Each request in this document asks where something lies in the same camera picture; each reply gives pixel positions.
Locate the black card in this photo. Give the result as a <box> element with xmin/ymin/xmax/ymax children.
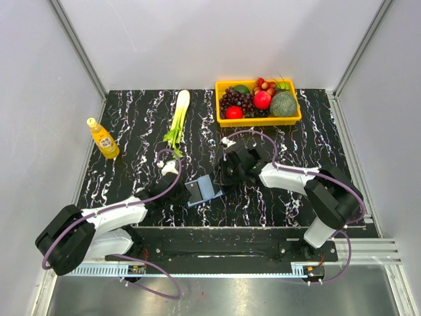
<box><xmin>185</xmin><ymin>181</ymin><xmax>203</xmax><ymax>205</ymax></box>
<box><xmin>212</xmin><ymin>171</ymin><xmax>225</xmax><ymax>191</ymax></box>

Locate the blue leather card holder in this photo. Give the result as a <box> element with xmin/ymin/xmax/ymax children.
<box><xmin>186</xmin><ymin>174</ymin><xmax>224</xmax><ymax>208</ymax></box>

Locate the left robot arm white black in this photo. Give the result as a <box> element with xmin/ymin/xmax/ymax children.
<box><xmin>35</xmin><ymin>182</ymin><xmax>191</xmax><ymax>276</ymax></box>

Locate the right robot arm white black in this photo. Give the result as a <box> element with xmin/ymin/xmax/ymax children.
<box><xmin>215</xmin><ymin>144</ymin><xmax>364</xmax><ymax>261</ymax></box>

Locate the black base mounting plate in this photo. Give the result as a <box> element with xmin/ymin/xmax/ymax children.
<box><xmin>126</xmin><ymin>237</ymin><xmax>339</xmax><ymax>263</ymax></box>

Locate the red apple front left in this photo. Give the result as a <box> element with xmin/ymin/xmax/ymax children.
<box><xmin>225</xmin><ymin>105</ymin><xmax>243</xmax><ymax>120</ymax></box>

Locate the celery stalk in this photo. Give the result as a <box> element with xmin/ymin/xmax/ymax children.
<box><xmin>163</xmin><ymin>90</ymin><xmax>190</xmax><ymax>158</ymax></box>

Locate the dark blueberry cluster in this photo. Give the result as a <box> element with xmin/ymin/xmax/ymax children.
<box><xmin>243</xmin><ymin>109</ymin><xmax>270</xmax><ymax>119</ymax></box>

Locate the purple grape bunch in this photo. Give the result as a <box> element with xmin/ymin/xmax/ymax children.
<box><xmin>218</xmin><ymin>87</ymin><xmax>256</xmax><ymax>119</ymax></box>

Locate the red pink peach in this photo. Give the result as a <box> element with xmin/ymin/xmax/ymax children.
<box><xmin>253</xmin><ymin>91</ymin><xmax>272</xmax><ymax>110</ymax></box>

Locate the green netted melon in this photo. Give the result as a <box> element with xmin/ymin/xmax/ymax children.
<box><xmin>270</xmin><ymin>92</ymin><xmax>297</xmax><ymax>117</ymax></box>

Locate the green avocado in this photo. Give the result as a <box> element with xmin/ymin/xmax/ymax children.
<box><xmin>234</xmin><ymin>84</ymin><xmax>250</xmax><ymax>95</ymax></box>

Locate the yellow plastic fruit bin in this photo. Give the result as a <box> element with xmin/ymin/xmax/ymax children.
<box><xmin>215</xmin><ymin>78</ymin><xmax>302</xmax><ymax>128</ymax></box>

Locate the yellow juice bottle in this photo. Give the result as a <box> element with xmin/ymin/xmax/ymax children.
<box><xmin>86</xmin><ymin>118</ymin><xmax>120</xmax><ymax>159</ymax></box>

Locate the red cherry cluster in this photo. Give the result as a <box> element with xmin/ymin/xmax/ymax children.
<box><xmin>253</xmin><ymin>77</ymin><xmax>277</xmax><ymax>96</ymax></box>

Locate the green apple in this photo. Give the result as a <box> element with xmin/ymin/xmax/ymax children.
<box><xmin>275</xmin><ymin>81</ymin><xmax>291</xmax><ymax>93</ymax></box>

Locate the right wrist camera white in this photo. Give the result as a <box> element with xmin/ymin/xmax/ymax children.
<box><xmin>220</xmin><ymin>137</ymin><xmax>236</xmax><ymax>148</ymax></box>

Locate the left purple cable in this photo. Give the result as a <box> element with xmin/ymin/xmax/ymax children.
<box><xmin>41</xmin><ymin>148</ymin><xmax>183</xmax><ymax>300</ymax></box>

